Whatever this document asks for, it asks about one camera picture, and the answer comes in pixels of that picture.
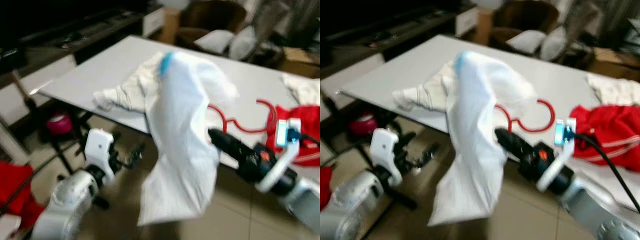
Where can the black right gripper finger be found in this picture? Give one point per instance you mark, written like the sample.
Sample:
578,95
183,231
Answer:
508,136
229,151
222,136
514,151

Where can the white t-shirt blue label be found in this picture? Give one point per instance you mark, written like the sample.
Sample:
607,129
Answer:
470,150
180,150

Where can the red plastic hanger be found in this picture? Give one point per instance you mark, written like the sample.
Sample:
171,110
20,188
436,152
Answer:
273,115
553,115

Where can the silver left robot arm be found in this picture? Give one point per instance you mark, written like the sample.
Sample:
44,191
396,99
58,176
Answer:
70,200
355,200

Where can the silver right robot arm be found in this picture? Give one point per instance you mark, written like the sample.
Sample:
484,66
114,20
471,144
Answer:
595,200
305,200

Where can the cream garment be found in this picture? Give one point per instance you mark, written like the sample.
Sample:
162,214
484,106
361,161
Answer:
425,95
127,92

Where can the magenta vacuum cleaner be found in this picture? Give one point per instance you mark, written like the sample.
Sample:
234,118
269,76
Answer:
60,122
365,124

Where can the white knit garment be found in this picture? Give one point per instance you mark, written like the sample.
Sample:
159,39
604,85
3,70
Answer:
305,90
615,90

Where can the grey pillow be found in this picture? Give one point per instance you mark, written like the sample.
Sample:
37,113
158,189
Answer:
555,42
215,40
243,42
527,40

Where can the dark tv console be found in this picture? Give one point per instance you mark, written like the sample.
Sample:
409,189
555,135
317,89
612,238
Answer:
370,45
50,45

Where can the open cardboard box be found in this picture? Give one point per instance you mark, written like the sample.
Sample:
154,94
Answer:
615,62
300,60

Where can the brown armchair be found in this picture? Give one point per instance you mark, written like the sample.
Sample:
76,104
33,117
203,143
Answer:
522,15
210,15

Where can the white drawer unit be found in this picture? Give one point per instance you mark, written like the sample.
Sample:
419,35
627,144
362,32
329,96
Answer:
152,20
465,20

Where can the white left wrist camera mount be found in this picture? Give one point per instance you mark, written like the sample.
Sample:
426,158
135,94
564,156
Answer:
99,147
387,150

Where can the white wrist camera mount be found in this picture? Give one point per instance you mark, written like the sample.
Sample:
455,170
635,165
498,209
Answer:
287,155
387,150
557,155
99,147

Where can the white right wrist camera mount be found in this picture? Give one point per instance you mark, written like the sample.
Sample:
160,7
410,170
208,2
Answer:
557,155
287,155

